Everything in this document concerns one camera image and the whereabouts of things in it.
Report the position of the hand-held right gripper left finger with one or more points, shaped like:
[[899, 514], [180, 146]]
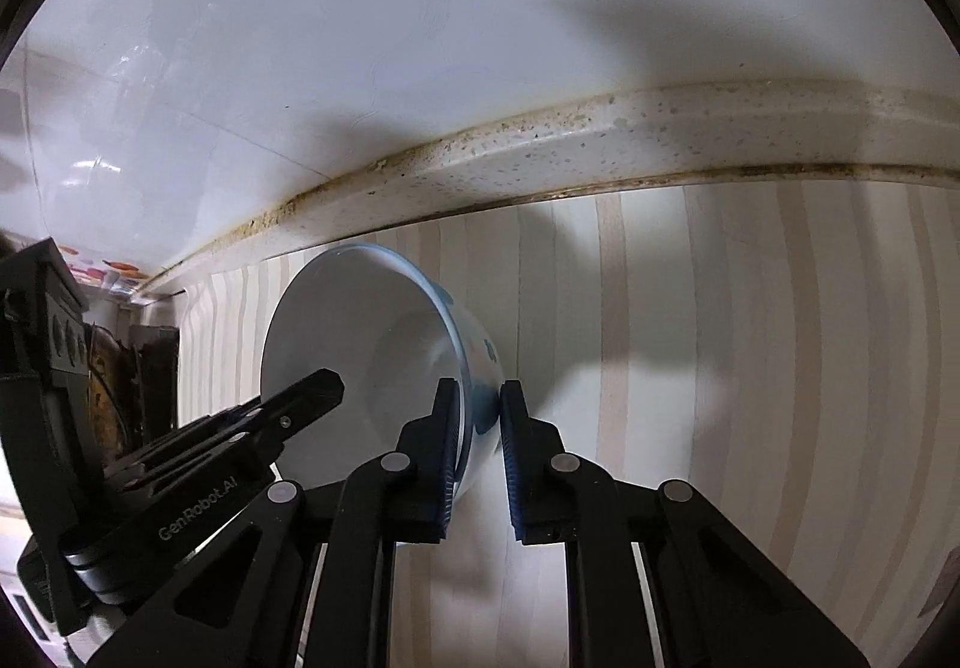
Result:
[[450, 447]]

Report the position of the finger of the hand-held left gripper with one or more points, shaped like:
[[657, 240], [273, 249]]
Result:
[[292, 402]]

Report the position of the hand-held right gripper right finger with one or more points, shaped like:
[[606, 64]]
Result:
[[511, 458]]

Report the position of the white bowl with blue print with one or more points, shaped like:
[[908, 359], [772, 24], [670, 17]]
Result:
[[352, 330]]

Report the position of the striped cloth with cat print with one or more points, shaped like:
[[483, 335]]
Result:
[[675, 338]]

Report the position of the colourful wall stickers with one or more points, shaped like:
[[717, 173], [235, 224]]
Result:
[[105, 278]]

